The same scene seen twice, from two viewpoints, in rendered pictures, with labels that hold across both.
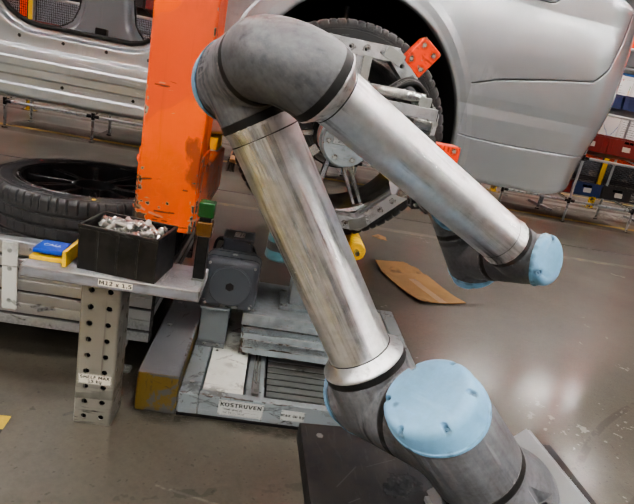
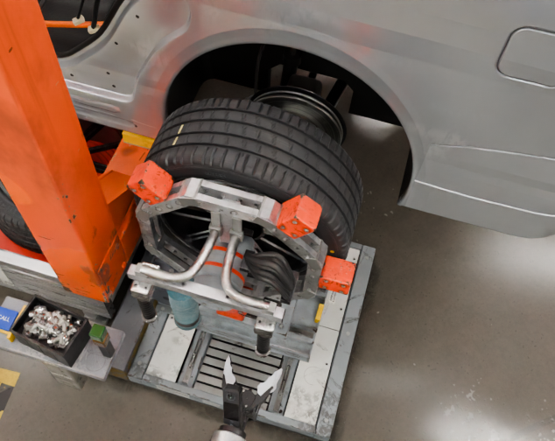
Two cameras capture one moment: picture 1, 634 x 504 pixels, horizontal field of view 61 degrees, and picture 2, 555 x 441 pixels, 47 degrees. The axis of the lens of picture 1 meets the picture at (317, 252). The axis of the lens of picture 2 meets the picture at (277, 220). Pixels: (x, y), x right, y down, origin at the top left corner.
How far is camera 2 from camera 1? 1.77 m
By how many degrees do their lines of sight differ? 44
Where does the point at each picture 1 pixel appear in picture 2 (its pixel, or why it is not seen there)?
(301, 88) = not seen: outside the picture
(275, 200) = not seen: outside the picture
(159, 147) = (60, 263)
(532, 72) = (514, 146)
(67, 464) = (50, 426)
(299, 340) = (233, 332)
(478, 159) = (441, 202)
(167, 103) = (53, 246)
